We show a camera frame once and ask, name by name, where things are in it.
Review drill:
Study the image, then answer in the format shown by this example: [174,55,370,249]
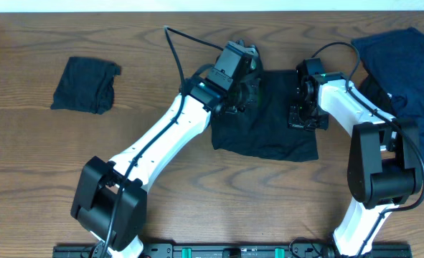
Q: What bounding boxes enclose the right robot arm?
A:
[288,71,424,257]

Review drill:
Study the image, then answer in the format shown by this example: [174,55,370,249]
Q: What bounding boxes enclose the dark navy clothes pile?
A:
[352,27,424,158]

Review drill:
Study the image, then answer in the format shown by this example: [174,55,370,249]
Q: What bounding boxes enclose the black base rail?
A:
[52,241,413,258]

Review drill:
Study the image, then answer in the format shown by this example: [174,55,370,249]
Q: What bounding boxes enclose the folded black cloth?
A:
[50,57,121,115]

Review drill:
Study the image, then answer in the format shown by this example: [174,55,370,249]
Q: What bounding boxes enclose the black shorts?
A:
[211,70,319,162]

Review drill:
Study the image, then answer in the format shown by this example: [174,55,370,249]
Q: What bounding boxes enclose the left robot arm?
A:
[70,65,262,257]

